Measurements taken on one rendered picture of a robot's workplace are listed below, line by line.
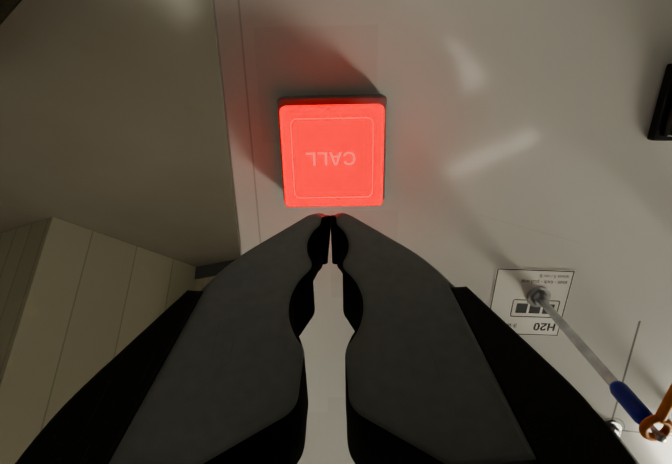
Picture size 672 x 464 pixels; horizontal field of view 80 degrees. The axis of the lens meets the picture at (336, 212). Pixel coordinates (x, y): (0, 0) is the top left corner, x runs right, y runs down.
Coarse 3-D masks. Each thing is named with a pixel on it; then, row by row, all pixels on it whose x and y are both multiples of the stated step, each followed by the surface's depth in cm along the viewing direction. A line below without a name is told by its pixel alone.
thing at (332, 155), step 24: (288, 120) 19; (312, 120) 19; (336, 120) 19; (360, 120) 19; (288, 144) 19; (312, 144) 19; (336, 144) 19; (360, 144) 19; (288, 168) 20; (312, 168) 20; (336, 168) 20; (360, 168) 20; (288, 192) 20; (312, 192) 20; (336, 192) 20; (360, 192) 20
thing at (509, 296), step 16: (496, 272) 26; (512, 272) 26; (528, 272) 26; (544, 272) 26; (560, 272) 26; (496, 288) 26; (512, 288) 26; (528, 288) 26; (560, 288) 26; (496, 304) 26; (512, 304) 26; (528, 304) 26; (560, 304) 26; (512, 320) 27; (528, 320) 27; (544, 320) 27
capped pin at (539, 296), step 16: (544, 288) 26; (544, 304) 25; (560, 320) 23; (576, 336) 22; (592, 352) 21; (608, 384) 19; (624, 384) 18; (624, 400) 18; (640, 400) 18; (640, 416) 17; (656, 432) 16
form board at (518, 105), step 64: (256, 0) 20; (320, 0) 20; (384, 0) 20; (448, 0) 20; (512, 0) 20; (576, 0) 20; (640, 0) 20; (256, 64) 21; (320, 64) 21; (384, 64) 21; (448, 64) 21; (512, 64) 21; (576, 64) 21; (640, 64) 21; (256, 128) 23; (448, 128) 23; (512, 128) 23; (576, 128) 22; (640, 128) 22; (256, 192) 24; (448, 192) 24; (512, 192) 24; (576, 192) 24; (640, 192) 24; (448, 256) 25; (512, 256) 25; (576, 256) 25; (640, 256) 25; (320, 320) 27; (576, 320) 27; (640, 320) 27; (320, 384) 29; (576, 384) 29; (640, 384) 29; (320, 448) 31; (640, 448) 31
